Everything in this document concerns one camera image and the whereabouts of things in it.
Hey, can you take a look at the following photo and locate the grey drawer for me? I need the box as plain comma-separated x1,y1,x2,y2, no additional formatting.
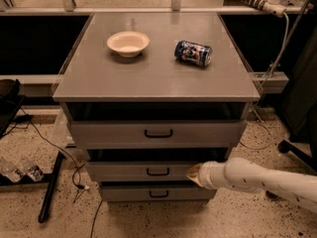
99,183,216,202
85,161,196,182
68,120,247,150

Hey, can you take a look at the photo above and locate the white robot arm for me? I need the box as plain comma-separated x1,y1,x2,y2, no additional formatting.
186,158,317,212

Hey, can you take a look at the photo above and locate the grey top drawer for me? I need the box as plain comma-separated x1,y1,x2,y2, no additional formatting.
68,120,247,150

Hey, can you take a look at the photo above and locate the grey drawer cabinet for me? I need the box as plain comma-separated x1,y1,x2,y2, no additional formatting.
53,13,260,188

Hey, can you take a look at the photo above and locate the grey bottom drawer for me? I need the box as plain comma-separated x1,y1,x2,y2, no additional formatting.
99,183,216,202

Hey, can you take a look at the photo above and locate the black office chair base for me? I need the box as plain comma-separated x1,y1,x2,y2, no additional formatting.
264,139,317,199

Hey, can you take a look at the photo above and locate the blue soda can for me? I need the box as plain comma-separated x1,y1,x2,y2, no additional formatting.
174,41,212,67

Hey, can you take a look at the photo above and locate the black stand leg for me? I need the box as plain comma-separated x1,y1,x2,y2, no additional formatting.
38,152,64,223

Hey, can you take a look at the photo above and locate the white paper bowl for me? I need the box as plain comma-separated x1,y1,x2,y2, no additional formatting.
107,31,150,58

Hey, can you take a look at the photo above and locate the white power strip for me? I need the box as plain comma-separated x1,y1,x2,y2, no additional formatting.
239,0,286,17

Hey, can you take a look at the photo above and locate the clear plastic water bottle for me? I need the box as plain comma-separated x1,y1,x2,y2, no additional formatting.
0,159,23,182

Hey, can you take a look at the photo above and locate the black bag on left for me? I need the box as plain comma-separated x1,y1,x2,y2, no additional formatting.
0,79,25,138

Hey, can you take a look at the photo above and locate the black cable on floor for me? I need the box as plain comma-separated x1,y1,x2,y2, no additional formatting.
3,106,104,238

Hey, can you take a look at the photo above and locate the white power cable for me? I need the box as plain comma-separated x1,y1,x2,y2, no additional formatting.
239,12,290,151

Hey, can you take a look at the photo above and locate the metal railing frame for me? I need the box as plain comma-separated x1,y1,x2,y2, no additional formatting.
0,0,317,16

